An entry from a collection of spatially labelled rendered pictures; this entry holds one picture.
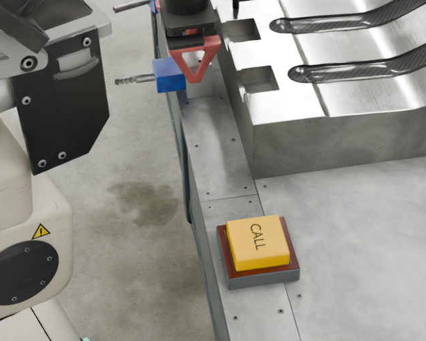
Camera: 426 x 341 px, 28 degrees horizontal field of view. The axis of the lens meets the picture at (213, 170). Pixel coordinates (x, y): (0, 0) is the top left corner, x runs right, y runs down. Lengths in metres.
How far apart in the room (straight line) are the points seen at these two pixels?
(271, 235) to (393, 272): 0.14
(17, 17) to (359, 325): 0.48
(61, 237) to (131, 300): 0.89
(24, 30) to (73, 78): 0.24
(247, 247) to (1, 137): 0.31
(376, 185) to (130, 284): 1.02
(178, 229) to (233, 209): 1.07
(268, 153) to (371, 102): 0.14
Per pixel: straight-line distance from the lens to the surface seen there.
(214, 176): 1.06
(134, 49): 2.66
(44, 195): 1.06
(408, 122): 1.06
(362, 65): 1.10
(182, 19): 1.08
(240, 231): 0.94
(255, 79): 1.09
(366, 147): 1.06
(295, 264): 0.93
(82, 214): 2.14
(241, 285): 0.93
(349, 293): 0.94
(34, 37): 0.68
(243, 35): 1.18
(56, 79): 0.90
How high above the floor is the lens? 1.54
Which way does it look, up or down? 44 degrees down
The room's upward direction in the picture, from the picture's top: 2 degrees counter-clockwise
